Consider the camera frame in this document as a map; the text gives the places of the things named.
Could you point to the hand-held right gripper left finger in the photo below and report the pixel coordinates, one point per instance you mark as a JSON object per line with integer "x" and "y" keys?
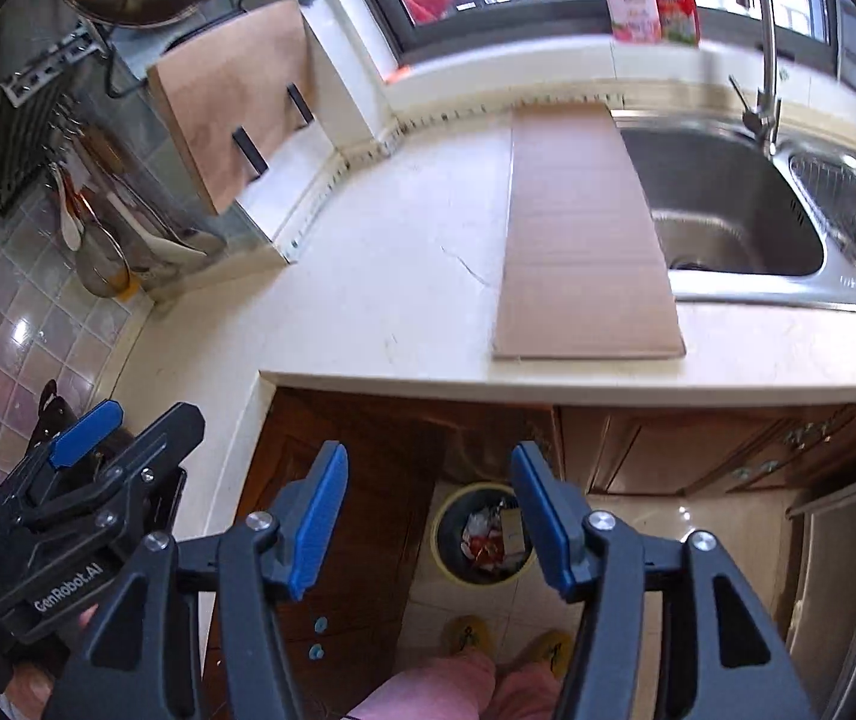
{"x": 319, "y": 525}

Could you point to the yellow slipper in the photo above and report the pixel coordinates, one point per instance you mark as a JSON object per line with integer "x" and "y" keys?
{"x": 467, "y": 634}
{"x": 550, "y": 649}

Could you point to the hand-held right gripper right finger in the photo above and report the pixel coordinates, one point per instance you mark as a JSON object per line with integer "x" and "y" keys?
{"x": 548, "y": 525}

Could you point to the white spoon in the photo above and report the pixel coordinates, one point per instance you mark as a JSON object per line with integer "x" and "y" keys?
{"x": 68, "y": 221}

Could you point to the person's left leg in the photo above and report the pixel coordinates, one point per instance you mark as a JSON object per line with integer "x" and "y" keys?
{"x": 428, "y": 690}

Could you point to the steel base cabinet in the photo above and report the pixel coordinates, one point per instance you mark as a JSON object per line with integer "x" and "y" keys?
{"x": 847, "y": 600}

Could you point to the wooden base cabinets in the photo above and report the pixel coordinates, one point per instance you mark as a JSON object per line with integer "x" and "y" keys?
{"x": 645, "y": 450}

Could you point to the brown cardboard sheet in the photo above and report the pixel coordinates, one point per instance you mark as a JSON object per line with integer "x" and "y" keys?
{"x": 585, "y": 240}

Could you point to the white ladle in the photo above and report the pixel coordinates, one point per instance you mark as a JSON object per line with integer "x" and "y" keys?
{"x": 173, "y": 246}

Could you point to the metal strainer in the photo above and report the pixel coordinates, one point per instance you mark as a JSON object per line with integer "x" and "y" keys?
{"x": 101, "y": 266}

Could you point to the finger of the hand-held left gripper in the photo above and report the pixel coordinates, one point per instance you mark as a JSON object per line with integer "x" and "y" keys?
{"x": 165, "y": 442}
{"x": 86, "y": 431}

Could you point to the metal utensil rack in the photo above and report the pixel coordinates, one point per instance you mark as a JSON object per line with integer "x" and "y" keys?
{"x": 45, "y": 67}

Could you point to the person's leg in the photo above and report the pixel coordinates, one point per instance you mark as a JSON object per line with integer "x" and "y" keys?
{"x": 525, "y": 694}
{"x": 428, "y": 690}

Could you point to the person's right leg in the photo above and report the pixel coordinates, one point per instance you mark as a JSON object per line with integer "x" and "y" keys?
{"x": 525, "y": 694}

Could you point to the stainless steel sink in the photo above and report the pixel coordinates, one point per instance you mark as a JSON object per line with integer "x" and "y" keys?
{"x": 727, "y": 217}

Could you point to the steel sink faucet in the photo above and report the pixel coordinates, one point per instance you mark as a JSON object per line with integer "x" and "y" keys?
{"x": 765, "y": 52}

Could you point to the round trash bin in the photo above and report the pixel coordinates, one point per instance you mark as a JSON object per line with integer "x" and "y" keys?
{"x": 458, "y": 562}

